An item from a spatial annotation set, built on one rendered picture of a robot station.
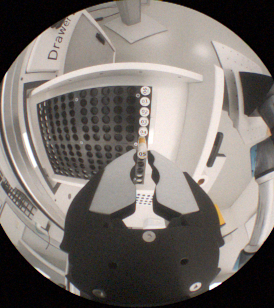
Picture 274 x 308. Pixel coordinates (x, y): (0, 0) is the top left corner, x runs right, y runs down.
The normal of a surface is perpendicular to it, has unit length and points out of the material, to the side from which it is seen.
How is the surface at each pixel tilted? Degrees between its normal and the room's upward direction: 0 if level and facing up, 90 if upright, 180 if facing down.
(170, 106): 0
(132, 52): 0
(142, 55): 0
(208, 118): 90
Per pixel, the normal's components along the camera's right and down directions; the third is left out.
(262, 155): -0.90, -0.25
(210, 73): -1.00, -0.04
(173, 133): -0.01, 0.51
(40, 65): 1.00, 0.04
